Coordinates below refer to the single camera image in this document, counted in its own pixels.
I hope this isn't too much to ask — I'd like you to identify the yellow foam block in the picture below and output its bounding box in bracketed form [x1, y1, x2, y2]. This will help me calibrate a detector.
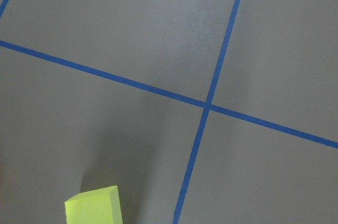
[64, 185, 123, 224]

